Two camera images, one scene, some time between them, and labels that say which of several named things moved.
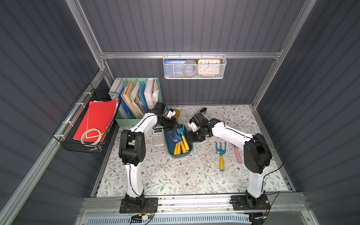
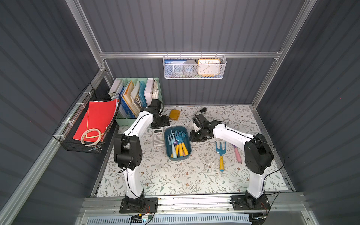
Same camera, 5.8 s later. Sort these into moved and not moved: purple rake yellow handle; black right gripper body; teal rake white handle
Moved: teal rake white handle
Not moved: black right gripper body; purple rake yellow handle
